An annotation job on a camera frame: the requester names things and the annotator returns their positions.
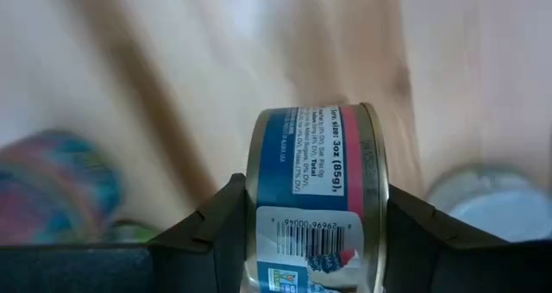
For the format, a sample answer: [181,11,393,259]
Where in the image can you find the blue Wild Planet salmon can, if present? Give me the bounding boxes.
[0,128,124,246]
[244,102,390,293]

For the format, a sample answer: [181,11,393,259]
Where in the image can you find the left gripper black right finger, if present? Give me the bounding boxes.
[383,184,510,293]

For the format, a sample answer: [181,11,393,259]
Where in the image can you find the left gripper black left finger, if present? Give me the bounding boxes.
[150,174,248,293]

